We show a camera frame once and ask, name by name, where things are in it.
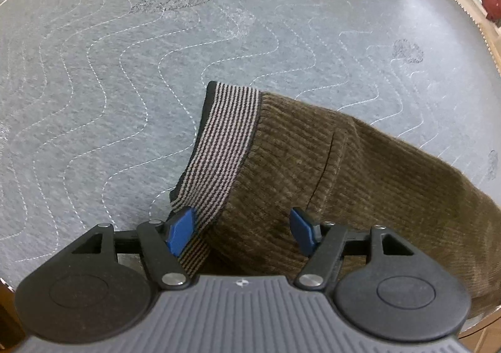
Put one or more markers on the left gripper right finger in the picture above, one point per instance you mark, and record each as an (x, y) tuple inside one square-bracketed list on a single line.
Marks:
[(326, 245)]

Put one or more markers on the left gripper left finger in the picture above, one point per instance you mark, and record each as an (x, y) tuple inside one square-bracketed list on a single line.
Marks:
[(159, 245)]

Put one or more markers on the brown corduroy pants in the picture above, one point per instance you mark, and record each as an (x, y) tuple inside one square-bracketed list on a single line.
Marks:
[(258, 155)]

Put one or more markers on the grey quilted bed cover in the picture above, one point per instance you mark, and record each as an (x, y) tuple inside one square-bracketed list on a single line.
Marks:
[(101, 99)]

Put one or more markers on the dark red cushion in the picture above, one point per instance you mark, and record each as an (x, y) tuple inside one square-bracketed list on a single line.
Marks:
[(493, 9)]

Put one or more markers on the wooden bed frame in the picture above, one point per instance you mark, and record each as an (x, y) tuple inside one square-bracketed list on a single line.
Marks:
[(491, 35)]

